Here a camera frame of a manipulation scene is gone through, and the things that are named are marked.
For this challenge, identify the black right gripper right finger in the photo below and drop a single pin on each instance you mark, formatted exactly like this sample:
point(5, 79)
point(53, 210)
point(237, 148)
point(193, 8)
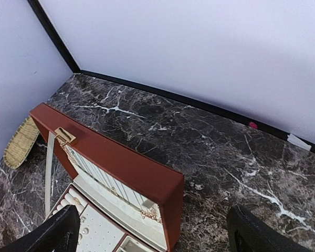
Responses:
point(246, 232)

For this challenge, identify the red jewelry tray insert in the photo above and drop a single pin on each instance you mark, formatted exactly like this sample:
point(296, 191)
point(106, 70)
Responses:
point(98, 231)

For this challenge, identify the rear black table rail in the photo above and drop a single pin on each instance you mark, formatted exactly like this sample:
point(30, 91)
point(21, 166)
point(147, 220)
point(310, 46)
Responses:
point(168, 109)

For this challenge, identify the red wooden jewelry box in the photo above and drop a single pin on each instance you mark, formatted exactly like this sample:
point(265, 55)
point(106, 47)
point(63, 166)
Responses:
point(135, 191)

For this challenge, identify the woven bamboo tray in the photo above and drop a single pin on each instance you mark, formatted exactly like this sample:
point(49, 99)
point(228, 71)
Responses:
point(21, 144)

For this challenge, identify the left black frame post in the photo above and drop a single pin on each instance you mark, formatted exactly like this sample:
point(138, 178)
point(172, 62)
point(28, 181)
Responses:
point(53, 35)

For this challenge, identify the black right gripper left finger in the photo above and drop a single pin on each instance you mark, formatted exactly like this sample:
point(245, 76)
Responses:
point(58, 233)

